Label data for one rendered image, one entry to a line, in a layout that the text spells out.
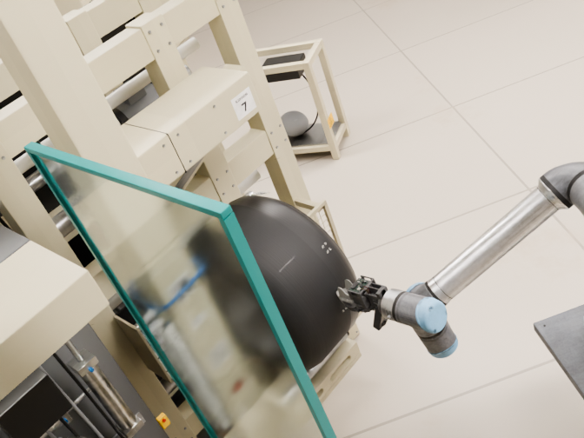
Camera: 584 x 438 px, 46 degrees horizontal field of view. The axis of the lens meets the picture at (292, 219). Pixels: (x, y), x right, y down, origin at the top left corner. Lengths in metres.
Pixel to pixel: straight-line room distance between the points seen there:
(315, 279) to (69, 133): 0.85
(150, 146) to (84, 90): 0.49
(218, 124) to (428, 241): 2.14
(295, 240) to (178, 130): 0.50
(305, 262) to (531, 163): 2.72
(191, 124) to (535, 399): 1.98
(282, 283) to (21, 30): 0.99
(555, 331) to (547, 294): 0.97
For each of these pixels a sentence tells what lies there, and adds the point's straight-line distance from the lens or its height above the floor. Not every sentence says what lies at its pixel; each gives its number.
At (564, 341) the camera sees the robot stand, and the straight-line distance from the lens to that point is 2.74.
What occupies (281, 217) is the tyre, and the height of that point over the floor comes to 1.47.
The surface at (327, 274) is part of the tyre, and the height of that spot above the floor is 1.31.
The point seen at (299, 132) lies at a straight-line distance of 5.15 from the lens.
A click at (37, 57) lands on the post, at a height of 2.26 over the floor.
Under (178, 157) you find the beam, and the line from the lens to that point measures 2.19.
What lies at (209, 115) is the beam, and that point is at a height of 1.74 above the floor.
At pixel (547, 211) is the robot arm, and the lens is 2.00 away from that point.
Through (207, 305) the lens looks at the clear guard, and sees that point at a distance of 1.16.
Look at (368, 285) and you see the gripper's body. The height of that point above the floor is 1.33.
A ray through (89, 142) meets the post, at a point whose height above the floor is 2.03.
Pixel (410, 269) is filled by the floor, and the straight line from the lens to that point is 3.98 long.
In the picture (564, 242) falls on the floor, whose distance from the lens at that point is 3.99.
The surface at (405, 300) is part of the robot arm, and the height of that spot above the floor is 1.34.
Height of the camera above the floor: 2.69
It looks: 35 degrees down
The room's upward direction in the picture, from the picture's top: 22 degrees counter-clockwise
